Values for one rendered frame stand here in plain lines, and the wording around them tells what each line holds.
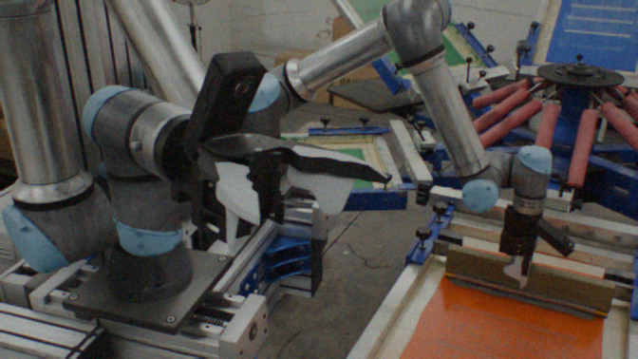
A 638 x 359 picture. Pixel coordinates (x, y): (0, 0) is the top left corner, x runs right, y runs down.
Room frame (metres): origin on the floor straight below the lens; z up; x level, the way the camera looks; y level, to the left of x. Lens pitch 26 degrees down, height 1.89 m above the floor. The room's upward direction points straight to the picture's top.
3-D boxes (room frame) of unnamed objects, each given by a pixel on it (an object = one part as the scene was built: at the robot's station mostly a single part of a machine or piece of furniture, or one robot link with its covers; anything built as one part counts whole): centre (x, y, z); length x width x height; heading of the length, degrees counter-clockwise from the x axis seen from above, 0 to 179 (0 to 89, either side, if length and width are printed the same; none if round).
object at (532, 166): (1.27, -0.49, 1.30); 0.09 x 0.08 x 0.11; 69
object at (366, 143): (2.04, -0.02, 1.05); 1.08 x 0.61 x 0.23; 94
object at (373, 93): (2.65, -0.55, 0.91); 1.34 x 0.40 x 0.08; 34
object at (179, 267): (0.90, 0.31, 1.31); 0.15 x 0.15 x 0.10
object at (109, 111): (0.63, 0.21, 1.65); 0.11 x 0.08 x 0.09; 47
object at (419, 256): (1.49, -0.31, 0.97); 0.30 x 0.05 x 0.07; 154
